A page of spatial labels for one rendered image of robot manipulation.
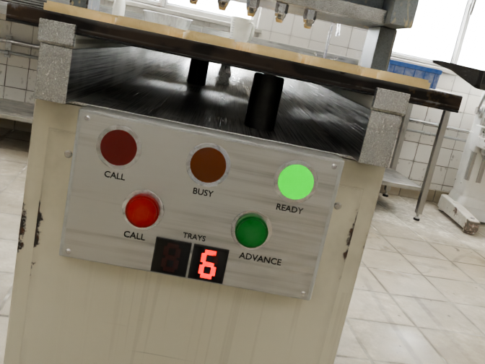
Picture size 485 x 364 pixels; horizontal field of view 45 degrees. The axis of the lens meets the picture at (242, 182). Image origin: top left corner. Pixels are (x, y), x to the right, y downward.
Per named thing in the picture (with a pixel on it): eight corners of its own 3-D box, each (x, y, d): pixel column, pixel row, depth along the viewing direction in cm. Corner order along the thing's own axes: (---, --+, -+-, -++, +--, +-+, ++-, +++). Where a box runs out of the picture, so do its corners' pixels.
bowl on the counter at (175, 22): (138, 29, 367) (141, 9, 364) (141, 29, 398) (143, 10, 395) (190, 40, 372) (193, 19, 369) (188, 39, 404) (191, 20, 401)
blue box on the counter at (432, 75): (384, 79, 392) (390, 58, 389) (367, 76, 420) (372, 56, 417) (437, 91, 400) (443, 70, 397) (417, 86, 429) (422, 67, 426)
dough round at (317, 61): (333, 84, 52) (339, 61, 52) (296, 74, 56) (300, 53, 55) (369, 89, 55) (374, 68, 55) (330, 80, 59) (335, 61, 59)
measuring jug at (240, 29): (242, 50, 368) (247, 18, 364) (219, 45, 381) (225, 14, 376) (256, 53, 379) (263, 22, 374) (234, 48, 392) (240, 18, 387)
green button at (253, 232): (232, 239, 55) (238, 209, 54) (263, 245, 55) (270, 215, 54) (232, 245, 53) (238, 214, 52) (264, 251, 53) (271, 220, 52)
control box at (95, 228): (67, 244, 57) (86, 104, 54) (306, 287, 59) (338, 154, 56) (56, 257, 54) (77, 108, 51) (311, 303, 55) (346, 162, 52)
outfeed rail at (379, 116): (256, 66, 247) (260, 50, 245) (263, 68, 247) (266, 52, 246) (358, 163, 52) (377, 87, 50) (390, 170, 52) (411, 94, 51)
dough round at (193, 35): (176, 50, 52) (180, 28, 52) (183, 50, 57) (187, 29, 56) (232, 62, 52) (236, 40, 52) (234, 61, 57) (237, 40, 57)
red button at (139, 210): (125, 219, 54) (130, 188, 53) (157, 225, 54) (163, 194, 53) (122, 224, 52) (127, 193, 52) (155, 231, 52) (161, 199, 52)
